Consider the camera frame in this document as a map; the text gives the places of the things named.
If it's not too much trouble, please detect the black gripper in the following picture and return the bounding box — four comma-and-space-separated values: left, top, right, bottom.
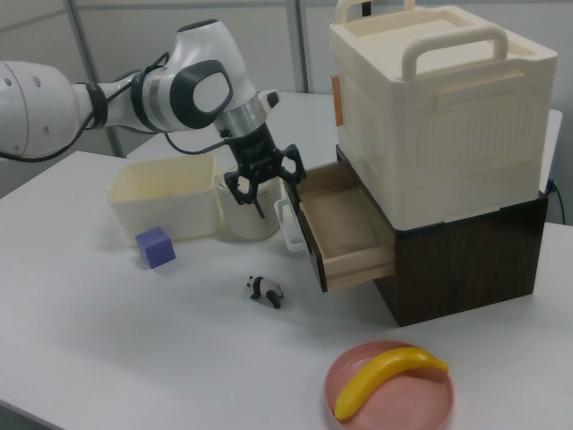
225, 125, 309, 220

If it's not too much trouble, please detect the wooden drawer with white handle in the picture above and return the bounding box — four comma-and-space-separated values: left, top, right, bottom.
273, 159, 398, 295

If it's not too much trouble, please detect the dark wooden drawer cabinet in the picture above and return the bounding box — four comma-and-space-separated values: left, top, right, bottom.
335, 144, 550, 329

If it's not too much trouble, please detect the white lidded container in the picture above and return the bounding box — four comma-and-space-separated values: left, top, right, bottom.
216, 164, 288, 244

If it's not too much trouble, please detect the copper latch strip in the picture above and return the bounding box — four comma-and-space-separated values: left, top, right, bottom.
330, 73, 345, 129

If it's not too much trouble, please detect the panda figurine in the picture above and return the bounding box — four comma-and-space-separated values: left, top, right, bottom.
244, 274, 285, 310

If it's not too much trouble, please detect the cream plastic bin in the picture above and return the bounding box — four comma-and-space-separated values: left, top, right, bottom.
106, 152, 226, 244

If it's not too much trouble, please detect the purple cube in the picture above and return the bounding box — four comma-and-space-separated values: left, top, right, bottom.
134, 225, 177, 271

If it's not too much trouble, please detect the yellow banana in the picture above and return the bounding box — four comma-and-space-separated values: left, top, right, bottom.
333, 345, 449, 422

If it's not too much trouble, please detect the pink plate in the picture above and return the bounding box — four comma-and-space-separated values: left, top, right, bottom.
323, 340, 456, 430

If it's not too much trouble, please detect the cream storage box with handles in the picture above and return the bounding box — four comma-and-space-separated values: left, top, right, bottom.
328, 0, 560, 226

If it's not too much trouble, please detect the black power cable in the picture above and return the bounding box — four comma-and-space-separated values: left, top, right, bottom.
546, 177, 567, 226

